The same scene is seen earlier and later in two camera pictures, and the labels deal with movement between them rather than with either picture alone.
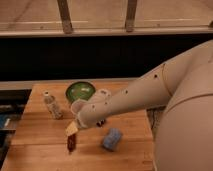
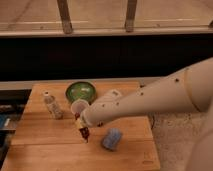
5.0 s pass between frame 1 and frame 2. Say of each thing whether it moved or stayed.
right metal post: stayed
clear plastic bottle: stayed
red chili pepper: moved
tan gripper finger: moved
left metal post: stayed
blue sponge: stayed
